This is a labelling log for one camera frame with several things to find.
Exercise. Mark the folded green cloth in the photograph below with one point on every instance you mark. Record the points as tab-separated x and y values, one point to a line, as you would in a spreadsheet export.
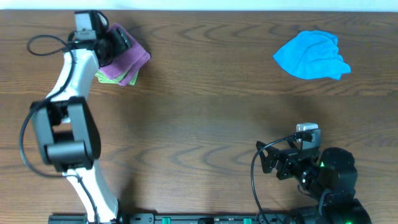
102	78

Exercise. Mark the purple microfiber cloth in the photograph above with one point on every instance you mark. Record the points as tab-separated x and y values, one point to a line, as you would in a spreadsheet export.
124	62

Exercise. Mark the blue crumpled cloth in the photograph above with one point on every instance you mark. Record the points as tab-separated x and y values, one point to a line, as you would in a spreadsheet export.
312	55

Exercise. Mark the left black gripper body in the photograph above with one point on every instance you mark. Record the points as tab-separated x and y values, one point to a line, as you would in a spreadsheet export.
121	40

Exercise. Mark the folded purple cloth in stack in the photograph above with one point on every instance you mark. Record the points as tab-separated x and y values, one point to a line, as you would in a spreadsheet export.
131	75

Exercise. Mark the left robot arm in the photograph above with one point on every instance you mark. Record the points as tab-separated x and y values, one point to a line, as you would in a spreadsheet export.
66	134

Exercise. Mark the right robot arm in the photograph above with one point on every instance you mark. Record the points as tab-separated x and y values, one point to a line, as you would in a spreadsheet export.
329	177

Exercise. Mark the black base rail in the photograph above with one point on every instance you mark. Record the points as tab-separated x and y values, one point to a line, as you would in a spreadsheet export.
150	218

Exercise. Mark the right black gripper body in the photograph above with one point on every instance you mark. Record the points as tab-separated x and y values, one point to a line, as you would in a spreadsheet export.
290	167

